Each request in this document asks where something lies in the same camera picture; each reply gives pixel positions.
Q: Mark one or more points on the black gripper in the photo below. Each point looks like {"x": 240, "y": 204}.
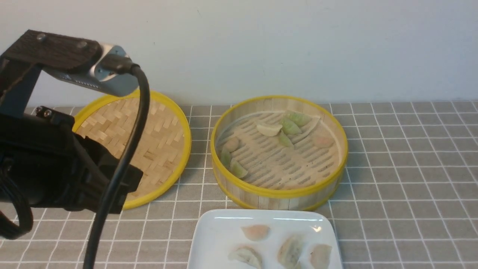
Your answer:
{"x": 92, "y": 169}

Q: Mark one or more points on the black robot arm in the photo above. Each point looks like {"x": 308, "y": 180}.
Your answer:
{"x": 44, "y": 164}

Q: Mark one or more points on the white square plate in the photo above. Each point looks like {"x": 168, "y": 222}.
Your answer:
{"x": 219, "y": 232}

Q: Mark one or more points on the pale dumpling plate front left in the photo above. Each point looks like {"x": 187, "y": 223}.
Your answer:
{"x": 247, "y": 255}

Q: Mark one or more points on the pink dumpling on plate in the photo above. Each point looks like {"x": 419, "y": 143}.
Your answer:
{"x": 256, "y": 232}

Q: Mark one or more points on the green-filled dumpling on plate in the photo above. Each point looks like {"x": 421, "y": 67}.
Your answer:
{"x": 290, "y": 251}

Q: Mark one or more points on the pink dumpling plate right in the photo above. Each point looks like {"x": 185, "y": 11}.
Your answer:
{"x": 320, "y": 256}

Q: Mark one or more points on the yellow-rimmed woven bamboo lid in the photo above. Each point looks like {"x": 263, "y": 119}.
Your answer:
{"x": 162, "y": 153}

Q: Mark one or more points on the green dumpling steamer left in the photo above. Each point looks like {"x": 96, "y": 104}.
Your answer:
{"x": 225, "y": 158}

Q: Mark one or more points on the pink dumpling steamer left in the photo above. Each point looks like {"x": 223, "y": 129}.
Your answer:
{"x": 231, "y": 145}

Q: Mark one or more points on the green dumpling steamer front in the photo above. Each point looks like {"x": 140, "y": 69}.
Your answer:
{"x": 236, "y": 169}

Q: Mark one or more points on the white dumpling in steamer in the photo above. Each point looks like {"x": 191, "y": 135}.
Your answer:
{"x": 269, "y": 130}

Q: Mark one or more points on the yellow-rimmed bamboo steamer basket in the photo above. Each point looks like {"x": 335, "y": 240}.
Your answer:
{"x": 300, "y": 178}

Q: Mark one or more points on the small green dumpling steamer middle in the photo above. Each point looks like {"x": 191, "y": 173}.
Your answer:
{"x": 284, "y": 140}

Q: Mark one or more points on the green dumpling steamer centre back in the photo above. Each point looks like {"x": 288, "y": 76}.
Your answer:
{"x": 289, "y": 127}

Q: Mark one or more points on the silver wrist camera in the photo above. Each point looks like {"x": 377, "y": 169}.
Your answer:
{"x": 99, "y": 78}

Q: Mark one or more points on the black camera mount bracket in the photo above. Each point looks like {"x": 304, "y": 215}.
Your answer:
{"x": 34, "y": 52}

